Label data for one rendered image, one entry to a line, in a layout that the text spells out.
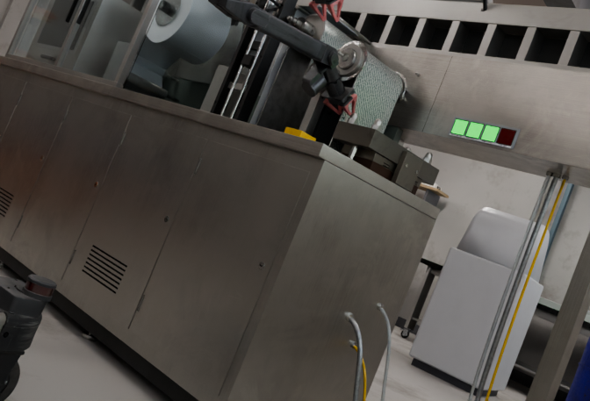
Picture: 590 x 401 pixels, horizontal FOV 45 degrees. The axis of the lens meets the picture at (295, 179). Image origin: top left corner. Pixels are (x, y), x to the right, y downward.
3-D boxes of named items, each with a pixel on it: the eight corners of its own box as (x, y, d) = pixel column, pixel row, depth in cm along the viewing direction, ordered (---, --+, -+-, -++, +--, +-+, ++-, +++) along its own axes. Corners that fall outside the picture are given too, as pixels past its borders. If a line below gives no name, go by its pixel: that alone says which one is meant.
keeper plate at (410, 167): (390, 181, 229) (403, 150, 229) (406, 190, 236) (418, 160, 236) (396, 182, 227) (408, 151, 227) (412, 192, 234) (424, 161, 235)
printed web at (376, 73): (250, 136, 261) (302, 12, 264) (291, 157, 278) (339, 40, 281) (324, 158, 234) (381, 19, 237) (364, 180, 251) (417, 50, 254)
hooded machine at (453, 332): (478, 398, 517) (546, 219, 526) (400, 360, 556) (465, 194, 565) (506, 400, 575) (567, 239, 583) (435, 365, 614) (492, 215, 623)
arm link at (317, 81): (336, 50, 218) (317, 42, 223) (312, 71, 213) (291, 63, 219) (344, 80, 226) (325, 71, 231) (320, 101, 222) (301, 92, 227)
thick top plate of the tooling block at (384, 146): (332, 137, 229) (339, 120, 229) (398, 175, 257) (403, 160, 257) (369, 146, 217) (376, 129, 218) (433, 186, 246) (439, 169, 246)
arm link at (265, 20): (256, 3, 186) (229, -6, 192) (248, 24, 186) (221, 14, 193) (345, 53, 220) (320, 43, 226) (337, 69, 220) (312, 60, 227)
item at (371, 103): (336, 125, 235) (356, 75, 236) (375, 149, 252) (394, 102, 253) (337, 126, 235) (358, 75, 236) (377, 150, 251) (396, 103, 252)
